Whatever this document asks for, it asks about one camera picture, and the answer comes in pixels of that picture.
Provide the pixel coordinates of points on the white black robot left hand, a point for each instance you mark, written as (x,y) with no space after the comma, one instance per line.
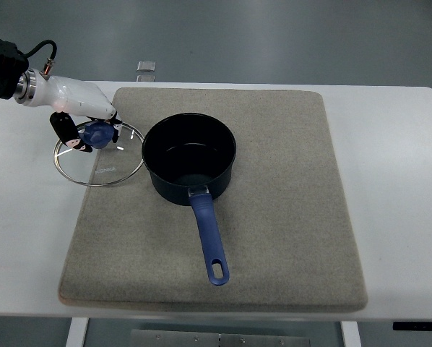
(83,117)

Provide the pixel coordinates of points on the glass pot lid blue knob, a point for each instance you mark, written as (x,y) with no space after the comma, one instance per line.
(113,163)

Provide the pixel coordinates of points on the dark saucepan blue handle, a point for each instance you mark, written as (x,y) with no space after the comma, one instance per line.
(189,157)

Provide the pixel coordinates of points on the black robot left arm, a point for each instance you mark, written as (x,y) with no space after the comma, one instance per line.
(16,79)

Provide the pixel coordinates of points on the silver floor socket plate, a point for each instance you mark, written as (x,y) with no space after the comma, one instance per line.
(146,66)

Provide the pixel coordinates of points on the white table leg left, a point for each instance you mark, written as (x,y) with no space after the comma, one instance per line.
(77,332)

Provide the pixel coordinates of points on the white table leg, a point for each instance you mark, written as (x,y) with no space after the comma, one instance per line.
(350,334)
(77,332)

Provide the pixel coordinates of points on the white table leg right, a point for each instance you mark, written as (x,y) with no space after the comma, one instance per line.
(350,334)

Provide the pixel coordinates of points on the black table control panel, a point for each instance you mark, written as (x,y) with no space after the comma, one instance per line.
(412,326)

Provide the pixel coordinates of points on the grey metal base plate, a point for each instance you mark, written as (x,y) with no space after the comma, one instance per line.
(178,338)

